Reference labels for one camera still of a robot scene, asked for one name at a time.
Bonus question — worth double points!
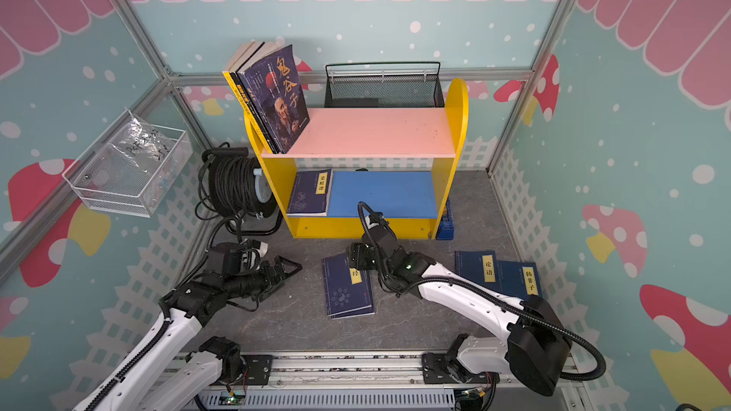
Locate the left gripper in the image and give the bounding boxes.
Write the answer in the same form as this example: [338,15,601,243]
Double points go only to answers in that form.
[225,255,302,302]

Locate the dark blue bagua cover book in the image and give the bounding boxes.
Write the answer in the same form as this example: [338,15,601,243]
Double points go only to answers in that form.
[322,254,375,320]

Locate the black antler cover book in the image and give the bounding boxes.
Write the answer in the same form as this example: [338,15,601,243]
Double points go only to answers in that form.
[228,41,279,153]

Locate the old man cover book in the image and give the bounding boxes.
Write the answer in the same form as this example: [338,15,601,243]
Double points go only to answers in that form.
[242,41,310,154]

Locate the yellow cartoon cover book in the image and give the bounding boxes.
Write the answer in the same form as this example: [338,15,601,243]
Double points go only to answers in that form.
[223,41,272,151]

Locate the dark blue thread-bound book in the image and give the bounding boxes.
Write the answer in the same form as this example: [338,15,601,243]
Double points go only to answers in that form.
[287,169,333,217]

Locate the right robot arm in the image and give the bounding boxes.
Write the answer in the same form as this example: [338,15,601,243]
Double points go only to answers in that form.
[348,202,607,396]

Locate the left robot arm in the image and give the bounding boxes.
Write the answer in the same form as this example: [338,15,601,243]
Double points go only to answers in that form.
[76,236,303,410]

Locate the blue crate behind shelf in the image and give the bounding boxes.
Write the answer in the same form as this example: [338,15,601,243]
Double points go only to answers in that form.
[435,201,454,241]

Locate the yellow bookshelf pink blue shelves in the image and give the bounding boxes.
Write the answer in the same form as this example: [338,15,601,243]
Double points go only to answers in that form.
[245,79,469,240]

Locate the blue book yellow label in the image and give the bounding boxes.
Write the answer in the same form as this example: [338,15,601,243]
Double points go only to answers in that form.
[454,250,502,292]

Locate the dark blue book far right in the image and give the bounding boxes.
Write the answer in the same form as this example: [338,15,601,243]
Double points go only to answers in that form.
[497,261,543,300]

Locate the clear plastic bag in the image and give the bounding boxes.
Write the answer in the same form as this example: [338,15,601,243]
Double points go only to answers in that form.
[108,115,175,188]

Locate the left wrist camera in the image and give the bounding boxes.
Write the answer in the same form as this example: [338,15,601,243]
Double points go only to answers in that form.
[242,239,268,269]

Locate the black cable reel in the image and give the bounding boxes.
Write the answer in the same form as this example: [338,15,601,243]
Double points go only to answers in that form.
[194,142,284,237]

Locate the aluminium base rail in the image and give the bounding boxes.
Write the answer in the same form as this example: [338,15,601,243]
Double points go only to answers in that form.
[102,347,589,411]

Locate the black wire mesh basket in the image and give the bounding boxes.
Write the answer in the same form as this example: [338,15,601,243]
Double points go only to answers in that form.
[325,61,445,108]

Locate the white wire wall basket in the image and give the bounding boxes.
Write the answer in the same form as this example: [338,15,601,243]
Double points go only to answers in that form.
[62,112,193,218]

